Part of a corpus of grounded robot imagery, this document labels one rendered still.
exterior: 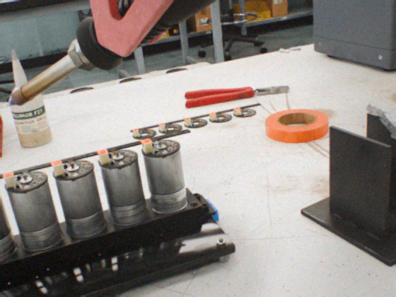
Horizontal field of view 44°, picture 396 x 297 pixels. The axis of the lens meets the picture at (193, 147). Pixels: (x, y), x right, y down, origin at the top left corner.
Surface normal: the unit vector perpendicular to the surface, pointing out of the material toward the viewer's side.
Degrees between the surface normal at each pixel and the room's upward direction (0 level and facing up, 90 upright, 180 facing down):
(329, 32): 90
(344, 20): 90
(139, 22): 99
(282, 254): 0
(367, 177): 90
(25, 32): 90
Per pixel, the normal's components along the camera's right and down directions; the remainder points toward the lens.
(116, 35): -0.47, 0.53
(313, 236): -0.11, -0.91
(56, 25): 0.35, 0.34
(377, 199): -0.86, 0.29
